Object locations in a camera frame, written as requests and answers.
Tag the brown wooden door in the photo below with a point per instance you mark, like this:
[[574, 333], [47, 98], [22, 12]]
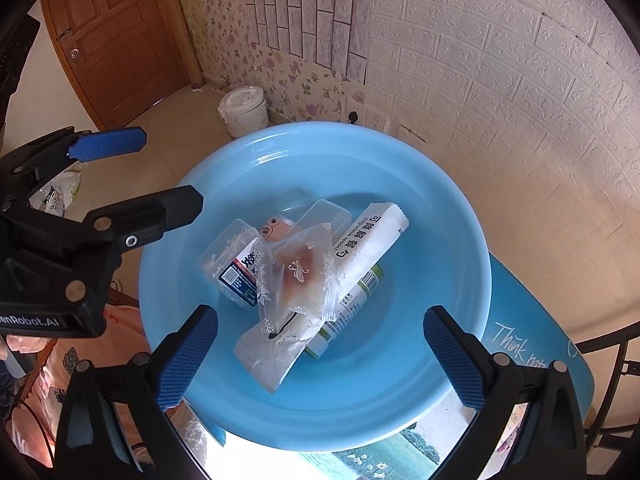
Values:
[[122, 56]]

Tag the white plastic bag on floor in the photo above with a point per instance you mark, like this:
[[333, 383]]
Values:
[[58, 194]]

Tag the pink round device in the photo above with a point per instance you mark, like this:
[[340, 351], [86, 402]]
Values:
[[277, 228]]

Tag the white spoon packet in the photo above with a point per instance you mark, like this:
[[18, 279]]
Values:
[[269, 357]]

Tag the white rice cooker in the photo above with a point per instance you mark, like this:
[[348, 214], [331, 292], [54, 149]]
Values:
[[244, 111]]

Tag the printed blue folding table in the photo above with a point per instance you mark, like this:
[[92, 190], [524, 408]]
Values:
[[540, 392]]

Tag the yellow shelf table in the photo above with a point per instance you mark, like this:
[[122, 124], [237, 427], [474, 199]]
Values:
[[623, 440]]

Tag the clear toothpick box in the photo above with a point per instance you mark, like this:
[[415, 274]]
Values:
[[238, 263]]

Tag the clear snack bag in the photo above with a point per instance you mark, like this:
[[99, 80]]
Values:
[[296, 276]]

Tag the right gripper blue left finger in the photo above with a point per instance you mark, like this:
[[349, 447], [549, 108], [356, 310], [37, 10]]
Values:
[[180, 355]]

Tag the pink printed sack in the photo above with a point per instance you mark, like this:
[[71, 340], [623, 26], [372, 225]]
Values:
[[122, 339]]

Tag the wall socket plate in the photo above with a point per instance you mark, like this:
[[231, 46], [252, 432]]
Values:
[[369, 117]]

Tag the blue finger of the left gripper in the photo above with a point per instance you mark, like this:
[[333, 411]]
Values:
[[145, 219], [99, 145]]

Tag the person's left hand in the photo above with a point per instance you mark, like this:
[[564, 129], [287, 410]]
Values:
[[21, 344]]

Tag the light blue plastic basin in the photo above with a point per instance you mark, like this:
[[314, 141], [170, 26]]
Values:
[[379, 376]]

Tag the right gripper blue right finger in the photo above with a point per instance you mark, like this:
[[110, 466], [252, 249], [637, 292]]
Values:
[[462, 357]]

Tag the white green cylinder canister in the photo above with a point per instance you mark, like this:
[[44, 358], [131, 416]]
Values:
[[347, 309]]

